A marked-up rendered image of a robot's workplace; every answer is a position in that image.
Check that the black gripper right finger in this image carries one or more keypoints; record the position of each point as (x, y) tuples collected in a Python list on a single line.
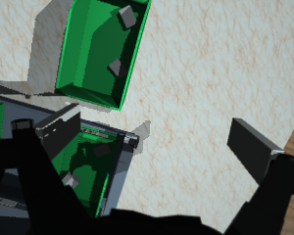
[(264, 214)]

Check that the dark grey block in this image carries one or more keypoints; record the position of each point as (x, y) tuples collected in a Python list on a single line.
[(118, 68), (71, 179), (102, 149), (128, 17)]

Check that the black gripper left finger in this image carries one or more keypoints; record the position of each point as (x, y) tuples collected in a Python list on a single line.
[(52, 207)]

